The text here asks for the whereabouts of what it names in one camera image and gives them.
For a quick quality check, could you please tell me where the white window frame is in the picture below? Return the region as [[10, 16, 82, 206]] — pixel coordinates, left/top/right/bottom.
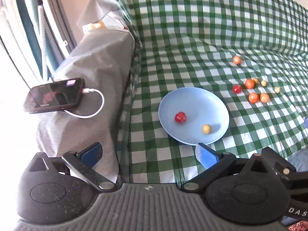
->
[[1, 0, 76, 88]]

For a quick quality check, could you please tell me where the yellow fruit in plate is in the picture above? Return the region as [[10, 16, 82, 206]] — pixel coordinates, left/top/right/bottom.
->
[[202, 124, 211, 135]]

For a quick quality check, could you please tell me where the orange fruit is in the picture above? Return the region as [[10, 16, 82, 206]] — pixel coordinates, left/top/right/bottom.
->
[[249, 92, 259, 104], [244, 79, 255, 89], [232, 55, 242, 65], [259, 93, 270, 103]]

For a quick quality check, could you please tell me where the white perforated pole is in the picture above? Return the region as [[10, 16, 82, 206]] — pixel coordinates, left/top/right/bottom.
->
[[38, 5, 48, 82]]

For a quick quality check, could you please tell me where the black smartphone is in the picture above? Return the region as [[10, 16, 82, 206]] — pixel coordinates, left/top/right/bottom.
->
[[23, 77, 85, 114]]

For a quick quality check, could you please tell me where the grey sofa armrest cover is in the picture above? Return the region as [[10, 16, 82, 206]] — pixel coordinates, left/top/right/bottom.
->
[[35, 0, 135, 182]]

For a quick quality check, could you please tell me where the red cherry tomato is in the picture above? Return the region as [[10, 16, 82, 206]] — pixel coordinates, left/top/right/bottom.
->
[[232, 85, 242, 94]]

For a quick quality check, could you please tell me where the white charging cable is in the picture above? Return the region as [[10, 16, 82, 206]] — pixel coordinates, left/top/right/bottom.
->
[[64, 88, 105, 120]]

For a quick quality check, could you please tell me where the red fruit in plate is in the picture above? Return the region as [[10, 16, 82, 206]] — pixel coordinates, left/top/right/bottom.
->
[[174, 112, 187, 123]]

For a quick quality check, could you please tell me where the blue round plate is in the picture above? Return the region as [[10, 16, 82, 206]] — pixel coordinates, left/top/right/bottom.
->
[[158, 87, 230, 146]]

